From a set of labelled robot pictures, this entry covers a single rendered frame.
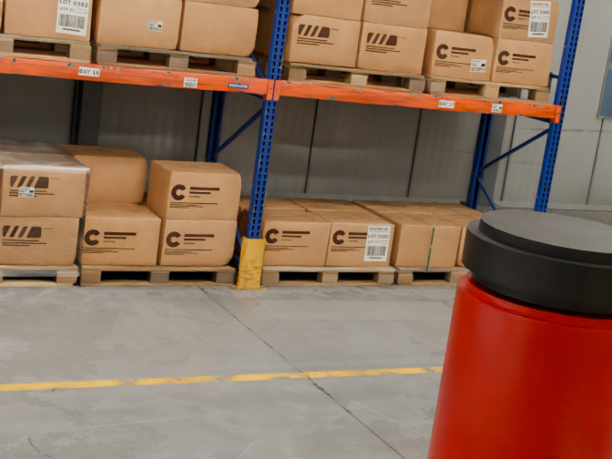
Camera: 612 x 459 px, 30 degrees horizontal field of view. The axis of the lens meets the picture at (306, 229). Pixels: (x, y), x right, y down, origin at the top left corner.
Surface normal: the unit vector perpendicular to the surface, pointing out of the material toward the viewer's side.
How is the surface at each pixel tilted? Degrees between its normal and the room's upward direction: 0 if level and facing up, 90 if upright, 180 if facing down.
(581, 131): 90
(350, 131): 90
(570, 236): 0
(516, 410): 90
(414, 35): 89
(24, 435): 0
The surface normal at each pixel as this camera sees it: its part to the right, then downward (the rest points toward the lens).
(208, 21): 0.43, 0.22
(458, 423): -0.84, 0.00
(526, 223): 0.14, -0.97
